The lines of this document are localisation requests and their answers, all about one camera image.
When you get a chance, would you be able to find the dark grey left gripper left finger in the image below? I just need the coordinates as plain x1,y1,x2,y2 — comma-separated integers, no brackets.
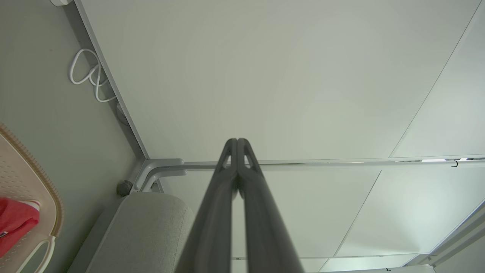
175,138,238,273

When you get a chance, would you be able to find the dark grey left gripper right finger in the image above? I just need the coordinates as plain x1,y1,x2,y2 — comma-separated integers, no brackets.
237,138,305,273

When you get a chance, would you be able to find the grey upholstered seat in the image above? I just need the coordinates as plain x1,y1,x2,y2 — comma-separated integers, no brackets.
68,192,196,273

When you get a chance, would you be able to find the red cloth garment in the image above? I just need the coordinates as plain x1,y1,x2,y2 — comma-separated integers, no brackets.
0,197,41,258

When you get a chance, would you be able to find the grey partition foot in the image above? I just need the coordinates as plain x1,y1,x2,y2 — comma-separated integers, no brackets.
131,158,185,192
141,169,188,193

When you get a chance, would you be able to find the dark grey round levelling foot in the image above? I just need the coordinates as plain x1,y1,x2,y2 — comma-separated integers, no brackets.
116,180,133,197

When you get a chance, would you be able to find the beige perforated laundry basket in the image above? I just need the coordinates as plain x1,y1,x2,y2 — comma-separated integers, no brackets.
0,123,64,273

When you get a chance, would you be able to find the white looped power cable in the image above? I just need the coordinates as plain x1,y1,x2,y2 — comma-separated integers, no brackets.
69,49,117,103

